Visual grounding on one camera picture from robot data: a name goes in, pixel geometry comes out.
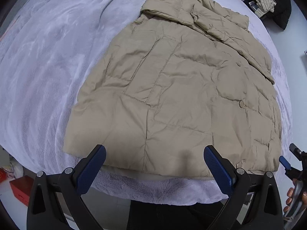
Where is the beige garment on hanger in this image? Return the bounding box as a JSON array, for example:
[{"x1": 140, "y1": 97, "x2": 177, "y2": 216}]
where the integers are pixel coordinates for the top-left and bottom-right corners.
[{"x1": 255, "y1": 0, "x2": 276, "y2": 18}]

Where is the red box on floor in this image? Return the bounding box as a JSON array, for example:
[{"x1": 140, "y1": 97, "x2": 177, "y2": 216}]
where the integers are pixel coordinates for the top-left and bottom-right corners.
[{"x1": 9, "y1": 176, "x2": 34, "y2": 206}]

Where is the person right hand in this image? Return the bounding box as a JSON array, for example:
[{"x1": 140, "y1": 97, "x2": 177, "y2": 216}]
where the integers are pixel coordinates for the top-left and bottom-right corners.
[{"x1": 282, "y1": 178, "x2": 307, "y2": 214}]

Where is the lavender fleece bed blanket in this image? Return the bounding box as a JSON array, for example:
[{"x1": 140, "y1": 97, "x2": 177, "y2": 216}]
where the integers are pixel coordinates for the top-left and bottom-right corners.
[{"x1": 1, "y1": 0, "x2": 292, "y2": 205}]

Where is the beige puffer jacket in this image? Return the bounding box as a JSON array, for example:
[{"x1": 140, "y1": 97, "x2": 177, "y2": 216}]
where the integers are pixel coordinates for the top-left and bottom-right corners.
[{"x1": 64, "y1": 0, "x2": 281, "y2": 178}]

